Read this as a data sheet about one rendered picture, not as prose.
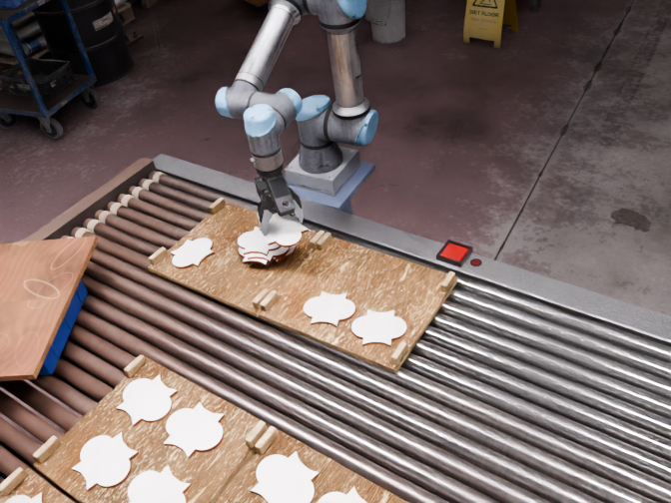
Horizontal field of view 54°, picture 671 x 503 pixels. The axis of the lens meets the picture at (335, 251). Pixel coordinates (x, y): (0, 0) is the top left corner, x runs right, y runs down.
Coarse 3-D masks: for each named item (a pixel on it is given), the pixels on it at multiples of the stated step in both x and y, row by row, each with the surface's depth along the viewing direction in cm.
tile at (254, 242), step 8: (248, 232) 191; (256, 232) 191; (240, 240) 189; (248, 240) 188; (256, 240) 188; (264, 240) 187; (248, 248) 186; (256, 248) 185; (264, 248) 185; (272, 248) 184
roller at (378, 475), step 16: (80, 320) 183; (96, 320) 181; (112, 336) 177; (128, 336) 175; (144, 352) 171; (160, 352) 170; (176, 368) 165; (192, 368) 164; (208, 384) 160; (224, 384) 160; (240, 400) 155; (256, 400) 156; (256, 416) 152; (272, 416) 151; (288, 432) 148; (304, 432) 146; (320, 448) 144; (336, 448) 142; (352, 464) 140; (368, 464) 139; (384, 480) 136; (400, 480) 135; (400, 496) 134; (416, 496) 132; (432, 496) 132
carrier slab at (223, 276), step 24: (216, 216) 208; (240, 216) 207; (192, 240) 201; (216, 240) 199; (168, 264) 193; (216, 264) 190; (240, 264) 189; (288, 264) 187; (192, 288) 186; (216, 288) 183; (240, 288) 182; (264, 288) 181
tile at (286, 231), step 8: (288, 216) 182; (272, 224) 180; (280, 224) 180; (288, 224) 180; (296, 224) 179; (272, 232) 178; (280, 232) 178; (288, 232) 177; (296, 232) 177; (304, 232) 178; (272, 240) 176; (280, 240) 176; (288, 240) 175; (296, 240) 175
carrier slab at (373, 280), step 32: (320, 256) 188; (352, 256) 186; (384, 256) 185; (288, 288) 180; (320, 288) 178; (352, 288) 177; (384, 288) 175; (416, 288) 174; (288, 320) 170; (352, 320) 168; (416, 320) 165; (352, 352) 160; (384, 352) 159
